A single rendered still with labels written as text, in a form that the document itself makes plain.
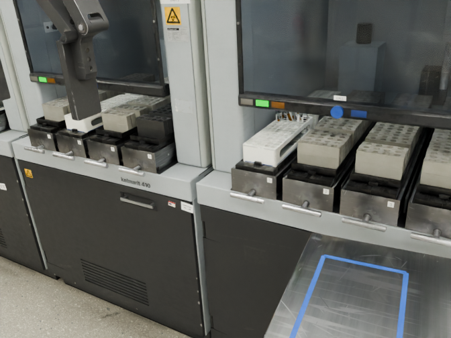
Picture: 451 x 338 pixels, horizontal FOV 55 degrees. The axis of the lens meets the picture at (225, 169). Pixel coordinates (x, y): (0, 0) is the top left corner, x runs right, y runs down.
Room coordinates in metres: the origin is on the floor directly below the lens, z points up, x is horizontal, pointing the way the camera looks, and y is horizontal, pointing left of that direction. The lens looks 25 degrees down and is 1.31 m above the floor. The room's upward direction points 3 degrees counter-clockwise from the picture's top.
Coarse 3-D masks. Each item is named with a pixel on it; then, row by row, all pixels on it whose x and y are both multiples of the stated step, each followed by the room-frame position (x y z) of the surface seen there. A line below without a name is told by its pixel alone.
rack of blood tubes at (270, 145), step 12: (288, 120) 1.27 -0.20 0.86; (300, 120) 1.27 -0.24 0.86; (312, 120) 1.29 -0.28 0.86; (264, 132) 1.19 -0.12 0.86; (276, 132) 1.19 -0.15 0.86; (288, 132) 1.17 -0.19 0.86; (300, 132) 1.26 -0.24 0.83; (252, 144) 1.10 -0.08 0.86; (264, 144) 1.08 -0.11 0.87; (276, 144) 1.09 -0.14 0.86; (288, 144) 1.21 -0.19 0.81; (252, 156) 1.08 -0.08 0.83; (264, 156) 1.06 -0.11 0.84; (276, 156) 1.05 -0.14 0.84
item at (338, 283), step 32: (320, 256) 0.64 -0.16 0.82; (352, 256) 0.63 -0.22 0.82; (384, 256) 0.63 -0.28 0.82; (416, 256) 0.62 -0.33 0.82; (288, 288) 0.56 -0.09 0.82; (320, 288) 0.55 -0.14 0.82; (352, 288) 0.55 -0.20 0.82; (384, 288) 0.54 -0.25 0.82; (416, 288) 0.54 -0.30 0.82; (448, 288) 0.54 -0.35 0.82; (288, 320) 0.49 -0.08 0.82; (320, 320) 0.48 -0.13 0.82; (352, 320) 0.48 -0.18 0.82; (384, 320) 0.48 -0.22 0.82; (416, 320) 0.47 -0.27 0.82; (448, 320) 0.47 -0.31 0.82
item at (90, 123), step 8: (120, 96) 1.68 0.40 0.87; (128, 96) 1.68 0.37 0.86; (136, 96) 1.67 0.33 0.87; (104, 104) 1.58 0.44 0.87; (112, 104) 1.57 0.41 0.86; (120, 104) 1.56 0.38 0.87; (72, 120) 1.43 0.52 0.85; (88, 120) 1.42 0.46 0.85; (96, 120) 1.56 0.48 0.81; (72, 128) 1.44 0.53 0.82; (80, 128) 1.42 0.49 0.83; (88, 128) 1.42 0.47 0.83
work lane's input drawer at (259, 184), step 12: (288, 156) 1.10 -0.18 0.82; (240, 168) 1.06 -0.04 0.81; (252, 168) 1.04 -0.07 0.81; (264, 168) 1.03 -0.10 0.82; (276, 168) 1.03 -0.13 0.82; (288, 168) 1.07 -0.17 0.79; (240, 180) 1.06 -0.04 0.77; (252, 180) 1.04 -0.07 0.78; (264, 180) 1.02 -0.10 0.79; (276, 180) 1.00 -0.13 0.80; (252, 192) 1.02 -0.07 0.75; (264, 192) 1.02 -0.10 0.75; (276, 192) 1.00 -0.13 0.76
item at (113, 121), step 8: (104, 112) 1.42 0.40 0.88; (112, 112) 1.41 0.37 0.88; (104, 120) 1.41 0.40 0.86; (112, 120) 1.39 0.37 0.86; (120, 120) 1.37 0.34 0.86; (128, 120) 1.36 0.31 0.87; (104, 128) 1.41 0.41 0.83; (112, 128) 1.39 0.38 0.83; (120, 128) 1.37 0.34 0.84; (128, 128) 1.36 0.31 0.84
